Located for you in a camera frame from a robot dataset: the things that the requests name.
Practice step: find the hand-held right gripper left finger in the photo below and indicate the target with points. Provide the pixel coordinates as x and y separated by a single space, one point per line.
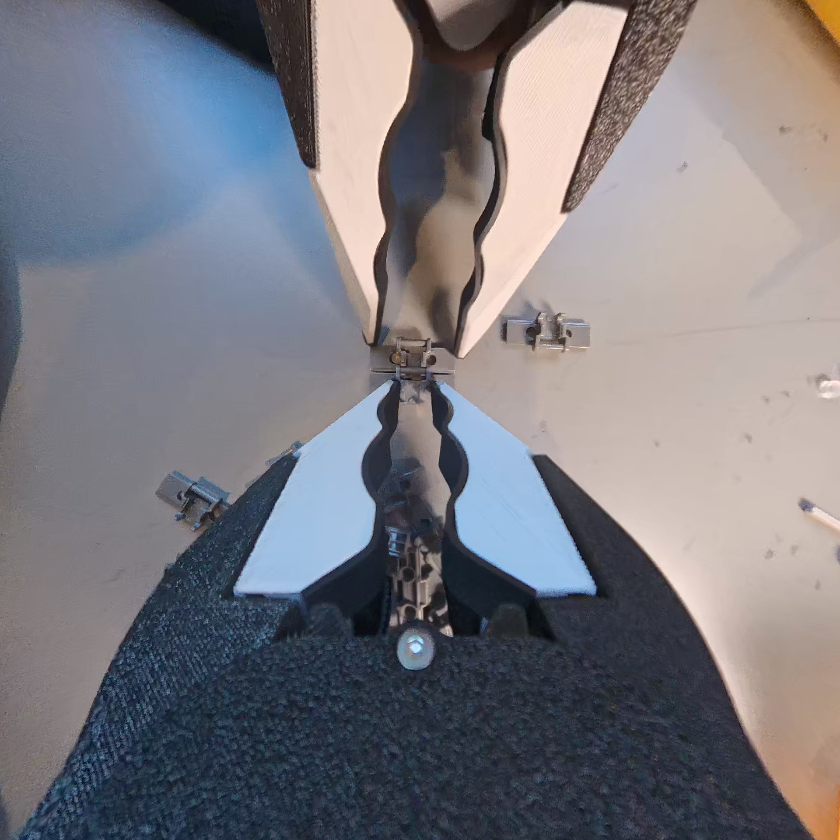
315 525

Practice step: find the scatter of black red pins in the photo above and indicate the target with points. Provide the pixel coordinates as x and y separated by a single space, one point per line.
828 387

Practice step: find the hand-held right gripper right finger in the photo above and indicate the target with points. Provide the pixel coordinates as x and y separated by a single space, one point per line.
512 525

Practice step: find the black armrest pad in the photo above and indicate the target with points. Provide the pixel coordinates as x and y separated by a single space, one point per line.
223 26

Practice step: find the single grey track link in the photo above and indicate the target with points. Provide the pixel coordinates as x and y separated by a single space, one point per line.
544 331

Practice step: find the yellow storage bin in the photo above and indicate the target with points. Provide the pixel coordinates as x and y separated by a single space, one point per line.
828 13

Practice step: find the grey desk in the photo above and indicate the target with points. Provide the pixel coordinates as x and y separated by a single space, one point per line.
656 394

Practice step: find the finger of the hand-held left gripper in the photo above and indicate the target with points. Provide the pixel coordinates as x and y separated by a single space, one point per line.
348 131
551 131

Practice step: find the small grey track link cluster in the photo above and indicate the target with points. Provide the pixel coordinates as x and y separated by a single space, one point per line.
197 499

